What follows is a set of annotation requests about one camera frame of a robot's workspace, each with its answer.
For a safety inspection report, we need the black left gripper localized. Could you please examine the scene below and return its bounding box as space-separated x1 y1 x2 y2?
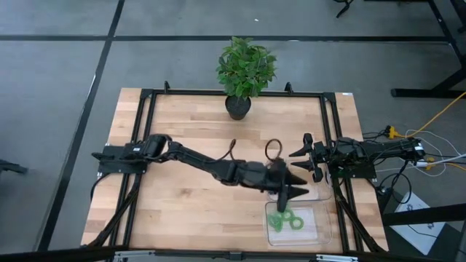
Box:
253 159 310 214

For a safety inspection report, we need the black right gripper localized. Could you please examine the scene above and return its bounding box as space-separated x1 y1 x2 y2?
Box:
289 132 328 183

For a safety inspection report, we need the clear plastic bin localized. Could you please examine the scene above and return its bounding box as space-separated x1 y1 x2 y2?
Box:
264 158 333 203
264 199 333 247

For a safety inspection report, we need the green potted plant black pot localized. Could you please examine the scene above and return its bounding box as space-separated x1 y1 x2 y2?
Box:
216 36 278 121

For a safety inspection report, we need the black floor beam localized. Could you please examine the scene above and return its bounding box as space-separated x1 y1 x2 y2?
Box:
382 202 466 227

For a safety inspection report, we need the white cardboard box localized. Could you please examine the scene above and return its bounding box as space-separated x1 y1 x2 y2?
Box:
394 191 447 256

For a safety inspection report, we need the black chair foot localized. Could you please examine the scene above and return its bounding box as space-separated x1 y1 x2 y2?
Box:
334 0 355 18

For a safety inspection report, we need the black stand foot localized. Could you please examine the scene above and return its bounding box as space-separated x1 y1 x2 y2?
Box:
0 159 28 175

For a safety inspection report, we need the yellow power cable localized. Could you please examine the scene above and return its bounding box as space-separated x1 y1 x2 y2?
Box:
384 90 466 141

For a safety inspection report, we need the black aluminium table frame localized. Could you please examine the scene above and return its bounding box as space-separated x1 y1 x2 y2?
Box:
82 80 389 262

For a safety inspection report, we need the white cable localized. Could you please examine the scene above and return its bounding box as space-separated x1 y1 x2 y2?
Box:
374 129 466 178

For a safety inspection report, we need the black table leg frame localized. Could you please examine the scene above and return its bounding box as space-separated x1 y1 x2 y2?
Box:
391 0 466 99

